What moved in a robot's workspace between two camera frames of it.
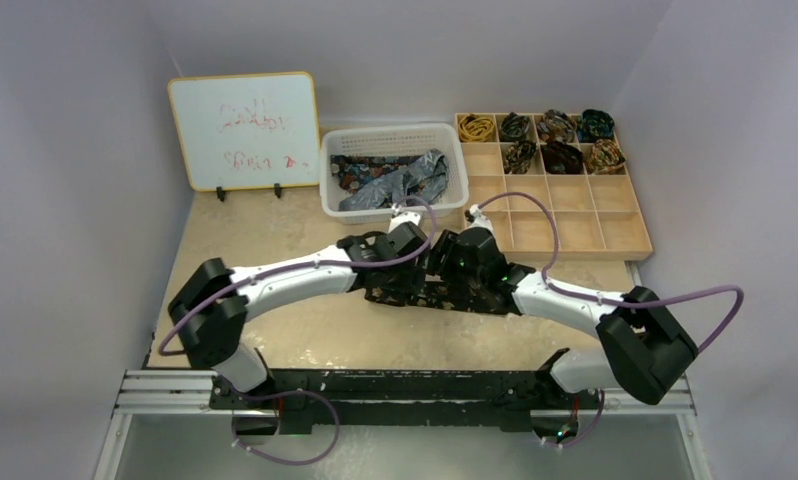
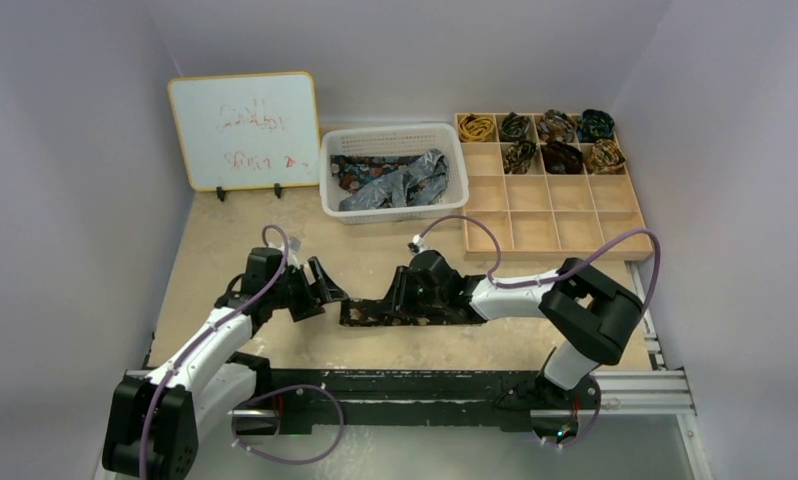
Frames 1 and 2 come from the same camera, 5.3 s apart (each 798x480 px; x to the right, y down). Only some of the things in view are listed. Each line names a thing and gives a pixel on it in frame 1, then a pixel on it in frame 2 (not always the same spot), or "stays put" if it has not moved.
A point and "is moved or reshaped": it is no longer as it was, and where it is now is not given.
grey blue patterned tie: (427, 179) stays put
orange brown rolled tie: (605, 157) stays put
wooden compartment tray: (574, 163) stays put
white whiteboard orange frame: (249, 130) stays put
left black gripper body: (406, 277) to (298, 295)
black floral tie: (439, 292) is moved or reshaped
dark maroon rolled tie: (560, 158) stays put
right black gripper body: (440, 291) to (399, 291)
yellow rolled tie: (474, 129) stays put
